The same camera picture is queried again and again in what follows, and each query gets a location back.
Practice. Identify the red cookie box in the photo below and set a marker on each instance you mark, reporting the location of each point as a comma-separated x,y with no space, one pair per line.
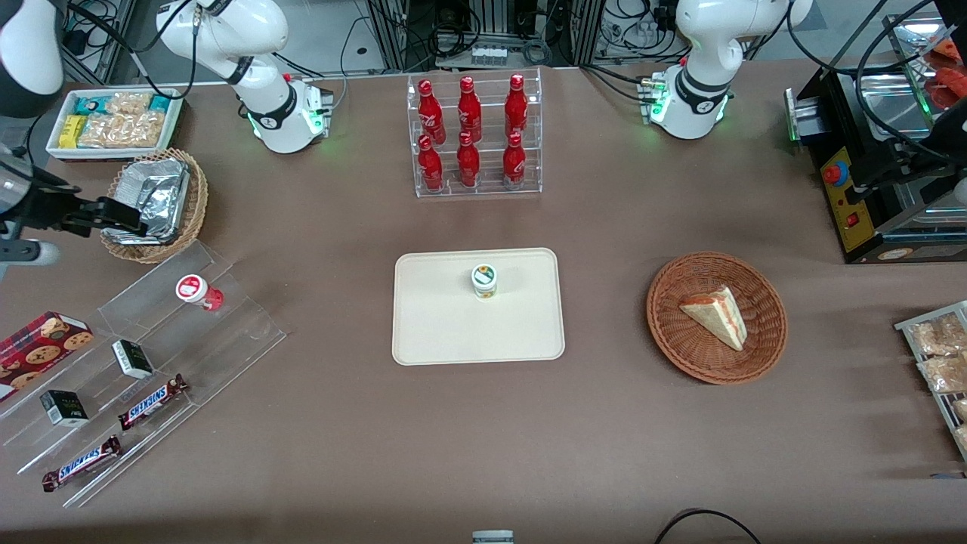
38,347

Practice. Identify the brown wicker basket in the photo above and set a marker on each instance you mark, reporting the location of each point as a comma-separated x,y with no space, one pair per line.
680,340

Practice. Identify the red cola bottle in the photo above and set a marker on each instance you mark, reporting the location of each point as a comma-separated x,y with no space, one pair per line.
430,113
468,162
517,109
470,113
514,165
431,168

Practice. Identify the white power strip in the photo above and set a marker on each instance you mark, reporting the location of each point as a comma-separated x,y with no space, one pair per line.
489,54

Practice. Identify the cream plastic tray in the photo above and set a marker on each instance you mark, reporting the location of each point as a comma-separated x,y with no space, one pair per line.
438,317

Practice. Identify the small black carton box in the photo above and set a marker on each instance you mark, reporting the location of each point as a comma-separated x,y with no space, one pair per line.
132,360
64,408

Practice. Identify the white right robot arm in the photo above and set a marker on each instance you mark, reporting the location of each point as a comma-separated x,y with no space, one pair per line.
264,113

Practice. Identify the clear acrylic bottle rack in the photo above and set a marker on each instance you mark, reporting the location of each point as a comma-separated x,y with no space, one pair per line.
489,186

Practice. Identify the red gum jar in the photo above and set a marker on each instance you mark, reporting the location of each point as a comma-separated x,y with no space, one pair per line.
191,288

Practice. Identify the triangular sandwich slice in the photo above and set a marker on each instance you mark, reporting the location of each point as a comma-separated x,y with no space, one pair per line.
718,316

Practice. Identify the clear cracker packet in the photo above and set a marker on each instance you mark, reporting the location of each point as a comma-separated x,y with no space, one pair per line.
128,103
121,130

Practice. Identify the yellow snack packet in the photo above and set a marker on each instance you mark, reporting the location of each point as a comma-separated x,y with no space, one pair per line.
72,132

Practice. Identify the Snickers chocolate bar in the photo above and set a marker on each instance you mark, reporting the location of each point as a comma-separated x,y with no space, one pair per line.
151,403
81,462

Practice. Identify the teal snack packet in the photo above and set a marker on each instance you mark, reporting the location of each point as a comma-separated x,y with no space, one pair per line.
89,105
162,102

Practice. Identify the green gum jar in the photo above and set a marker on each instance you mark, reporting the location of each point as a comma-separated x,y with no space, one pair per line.
484,281

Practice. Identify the black machine with red button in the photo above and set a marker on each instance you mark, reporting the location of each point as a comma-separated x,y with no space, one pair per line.
854,196

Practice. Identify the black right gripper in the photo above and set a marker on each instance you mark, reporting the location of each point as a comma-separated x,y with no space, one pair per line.
47,209

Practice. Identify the light wicker basket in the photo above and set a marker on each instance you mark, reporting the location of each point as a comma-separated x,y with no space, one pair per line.
198,211

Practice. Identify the white plastic snack bin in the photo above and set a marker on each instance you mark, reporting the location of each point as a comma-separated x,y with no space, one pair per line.
178,113

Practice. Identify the steel tray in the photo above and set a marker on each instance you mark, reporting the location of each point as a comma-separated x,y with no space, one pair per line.
910,38

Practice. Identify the silver foil container stack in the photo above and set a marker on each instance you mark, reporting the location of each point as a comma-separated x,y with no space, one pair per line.
162,189

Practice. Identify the grey device at table edge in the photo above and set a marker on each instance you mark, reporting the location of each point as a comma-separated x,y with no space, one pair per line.
492,537

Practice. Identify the clear acrylic stepped shelf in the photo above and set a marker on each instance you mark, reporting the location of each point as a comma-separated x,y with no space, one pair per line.
242,332

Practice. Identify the clear bagged pastry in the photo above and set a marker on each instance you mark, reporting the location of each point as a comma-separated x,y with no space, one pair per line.
944,374
937,336

